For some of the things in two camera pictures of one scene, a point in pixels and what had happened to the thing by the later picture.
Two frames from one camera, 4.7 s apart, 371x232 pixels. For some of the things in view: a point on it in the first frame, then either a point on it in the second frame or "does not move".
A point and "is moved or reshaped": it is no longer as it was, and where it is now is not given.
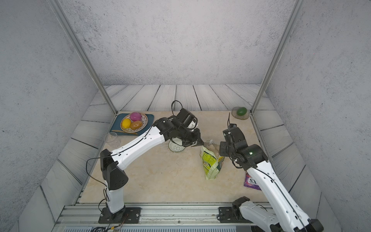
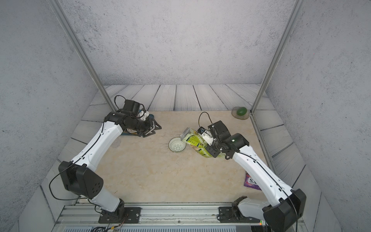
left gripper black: [195, 141] → [151, 126]
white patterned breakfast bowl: [175, 147] does not move
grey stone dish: [234, 113] does not move
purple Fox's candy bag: [249, 182] does not move
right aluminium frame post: [298, 7] does not move
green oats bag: [211, 159] is moved or reshaped
